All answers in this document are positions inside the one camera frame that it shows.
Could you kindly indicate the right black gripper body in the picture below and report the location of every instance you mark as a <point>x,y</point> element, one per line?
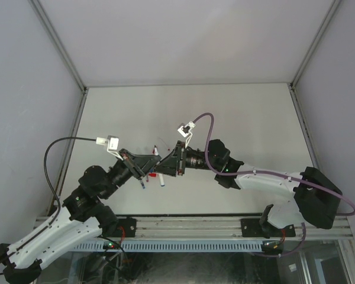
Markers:
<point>179,158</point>

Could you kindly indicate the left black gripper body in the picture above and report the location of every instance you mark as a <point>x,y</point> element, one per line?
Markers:
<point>132,165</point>

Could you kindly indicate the white marker blue end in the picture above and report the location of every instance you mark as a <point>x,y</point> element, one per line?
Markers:
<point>161,180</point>

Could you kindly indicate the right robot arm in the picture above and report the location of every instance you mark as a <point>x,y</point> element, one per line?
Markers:
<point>308,196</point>

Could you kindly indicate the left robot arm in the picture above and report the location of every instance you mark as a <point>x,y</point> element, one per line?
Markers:
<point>83,216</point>

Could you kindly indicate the white pen blue print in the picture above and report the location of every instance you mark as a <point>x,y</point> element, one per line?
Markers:
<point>142,184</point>

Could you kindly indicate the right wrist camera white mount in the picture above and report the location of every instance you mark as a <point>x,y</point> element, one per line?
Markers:
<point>185,130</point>

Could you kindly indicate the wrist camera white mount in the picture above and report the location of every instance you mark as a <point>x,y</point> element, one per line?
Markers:
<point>185,130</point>
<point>111,143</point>

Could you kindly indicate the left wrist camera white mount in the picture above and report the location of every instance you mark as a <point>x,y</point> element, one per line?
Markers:
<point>111,143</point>

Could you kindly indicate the aluminium rail frame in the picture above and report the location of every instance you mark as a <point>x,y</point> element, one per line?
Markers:
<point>222,228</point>

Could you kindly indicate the perforated blue cable tray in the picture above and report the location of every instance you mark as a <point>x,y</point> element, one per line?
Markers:
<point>171,246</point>

